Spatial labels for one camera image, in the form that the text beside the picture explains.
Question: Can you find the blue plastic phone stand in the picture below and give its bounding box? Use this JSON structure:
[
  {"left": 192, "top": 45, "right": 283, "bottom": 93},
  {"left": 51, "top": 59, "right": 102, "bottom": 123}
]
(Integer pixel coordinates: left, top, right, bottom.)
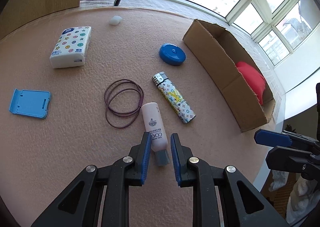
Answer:
[{"left": 9, "top": 89, "right": 51, "bottom": 119}]

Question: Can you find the patterned lighter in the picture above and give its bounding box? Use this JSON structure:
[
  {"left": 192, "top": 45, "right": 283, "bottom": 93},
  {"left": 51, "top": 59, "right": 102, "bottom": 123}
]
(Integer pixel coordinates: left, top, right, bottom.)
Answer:
[{"left": 152, "top": 72, "right": 196, "bottom": 124}]

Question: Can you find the blue round tape measure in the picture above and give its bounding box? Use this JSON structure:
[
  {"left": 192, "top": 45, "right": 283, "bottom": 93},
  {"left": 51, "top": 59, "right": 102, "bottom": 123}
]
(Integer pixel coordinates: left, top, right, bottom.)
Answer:
[{"left": 159, "top": 43, "right": 186, "bottom": 66}]

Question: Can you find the right white gloved hand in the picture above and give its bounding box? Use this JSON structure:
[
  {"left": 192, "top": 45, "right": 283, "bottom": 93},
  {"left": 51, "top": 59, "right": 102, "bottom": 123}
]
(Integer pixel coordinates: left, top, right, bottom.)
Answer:
[{"left": 268, "top": 170, "right": 319, "bottom": 226}]

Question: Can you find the purple hair tie loop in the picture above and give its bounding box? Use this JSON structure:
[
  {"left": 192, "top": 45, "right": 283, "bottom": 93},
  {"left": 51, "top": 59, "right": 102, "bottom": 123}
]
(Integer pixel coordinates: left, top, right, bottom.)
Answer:
[{"left": 103, "top": 79, "right": 145, "bottom": 129}]

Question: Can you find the white small cap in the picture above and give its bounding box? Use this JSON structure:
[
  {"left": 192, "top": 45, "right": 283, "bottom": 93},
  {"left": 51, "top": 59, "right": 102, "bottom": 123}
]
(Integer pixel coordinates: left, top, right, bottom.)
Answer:
[{"left": 109, "top": 16, "right": 123, "bottom": 26}]

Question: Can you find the checkered bed sheet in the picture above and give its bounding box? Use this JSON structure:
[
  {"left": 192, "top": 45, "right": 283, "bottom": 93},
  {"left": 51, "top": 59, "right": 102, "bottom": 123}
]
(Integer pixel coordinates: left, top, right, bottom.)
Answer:
[{"left": 80, "top": 0, "right": 286, "bottom": 108}]

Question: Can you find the patterned tissue pack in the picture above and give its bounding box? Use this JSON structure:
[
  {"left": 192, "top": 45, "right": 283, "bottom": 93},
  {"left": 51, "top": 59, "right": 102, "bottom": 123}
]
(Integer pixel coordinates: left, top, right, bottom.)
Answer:
[{"left": 49, "top": 26, "right": 92, "bottom": 68}]

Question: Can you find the red cloth pouch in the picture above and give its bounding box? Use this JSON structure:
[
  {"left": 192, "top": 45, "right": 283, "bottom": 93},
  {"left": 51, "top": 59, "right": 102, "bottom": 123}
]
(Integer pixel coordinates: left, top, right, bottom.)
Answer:
[{"left": 235, "top": 61, "right": 266, "bottom": 105}]

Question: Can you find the cardboard box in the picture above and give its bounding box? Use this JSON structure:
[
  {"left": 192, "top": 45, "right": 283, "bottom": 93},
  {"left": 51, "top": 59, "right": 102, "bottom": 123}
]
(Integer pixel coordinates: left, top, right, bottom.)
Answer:
[{"left": 183, "top": 19, "right": 276, "bottom": 132}]

